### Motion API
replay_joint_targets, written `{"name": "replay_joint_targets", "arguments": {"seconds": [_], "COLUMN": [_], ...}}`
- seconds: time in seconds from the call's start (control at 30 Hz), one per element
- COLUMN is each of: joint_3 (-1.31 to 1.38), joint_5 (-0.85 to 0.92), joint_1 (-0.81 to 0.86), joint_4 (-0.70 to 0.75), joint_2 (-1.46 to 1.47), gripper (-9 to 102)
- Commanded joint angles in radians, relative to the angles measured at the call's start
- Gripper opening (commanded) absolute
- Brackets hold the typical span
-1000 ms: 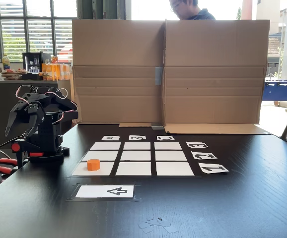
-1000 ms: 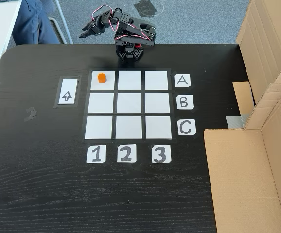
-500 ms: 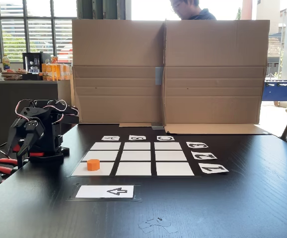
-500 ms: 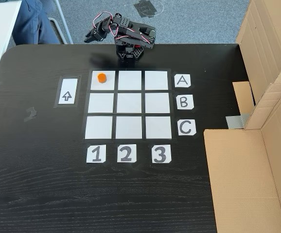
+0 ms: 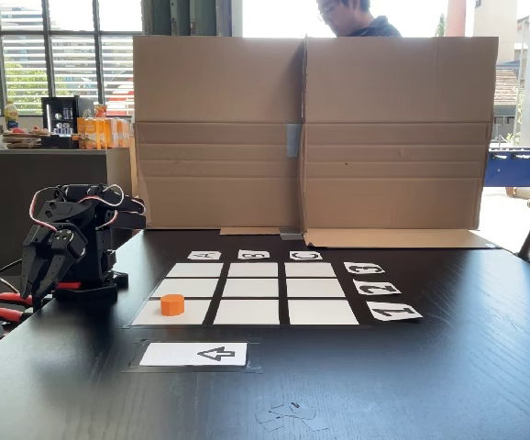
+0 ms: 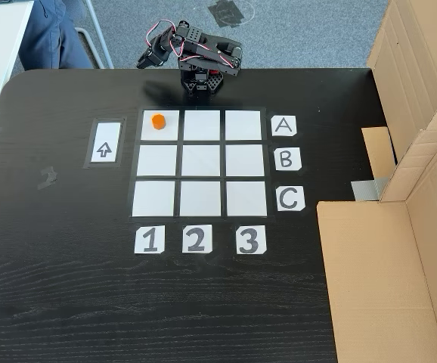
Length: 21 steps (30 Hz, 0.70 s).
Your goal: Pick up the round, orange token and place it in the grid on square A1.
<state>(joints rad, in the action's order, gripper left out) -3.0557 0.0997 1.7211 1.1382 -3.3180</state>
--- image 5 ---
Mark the round orange token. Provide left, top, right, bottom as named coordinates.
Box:
left=160, top=293, right=185, bottom=317

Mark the white grid sheet black tape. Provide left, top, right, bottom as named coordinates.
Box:
left=129, top=260, right=371, bottom=329

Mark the black and red bar clamp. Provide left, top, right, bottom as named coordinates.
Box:
left=28, top=280, right=83, bottom=315

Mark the dark counter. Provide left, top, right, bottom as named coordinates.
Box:
left=0, top=146, right=133, bottom=276

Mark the wooden tray with food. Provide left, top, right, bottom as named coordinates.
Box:
left=1, top=126, right=54, bottom=149

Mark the black glass-front cabinet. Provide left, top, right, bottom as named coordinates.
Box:
left=40, top=95, right=94, bottom=150

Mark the yellow bottle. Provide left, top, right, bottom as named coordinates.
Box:
left=3, top=99, right=20, bottom=132

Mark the white paper sheet with arrow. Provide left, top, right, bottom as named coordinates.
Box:
left=122, top=338, right=262, bottom=373

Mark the paper sheet number 3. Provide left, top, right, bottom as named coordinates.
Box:
left=343, top=261, right=385, bottom=276

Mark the paper sheet number 2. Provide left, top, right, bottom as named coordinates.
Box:
left=352, top=280, right=403, bottom=297

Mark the paper sheet number 1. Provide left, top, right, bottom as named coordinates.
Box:
left=365, top=301, right=425, bottom=323

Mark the person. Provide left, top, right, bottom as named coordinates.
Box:
left=315, top=0, right=403, bottom=38

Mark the blue foosball table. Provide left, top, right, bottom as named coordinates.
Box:
left=482, top=146, right=530, bottom=199

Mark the thin black cable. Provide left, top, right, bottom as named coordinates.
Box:
left=0, top=258, right=23, bottom=293

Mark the brown cardboard box wall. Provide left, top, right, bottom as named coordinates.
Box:
left=131, top=35, right=307, bottom=236
left=301, top=34, right=500, bottom=251

